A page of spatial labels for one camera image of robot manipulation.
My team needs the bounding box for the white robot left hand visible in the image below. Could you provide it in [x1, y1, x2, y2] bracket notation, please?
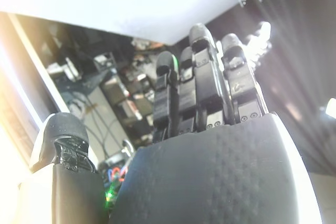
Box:
[18, 23, 326, 224]

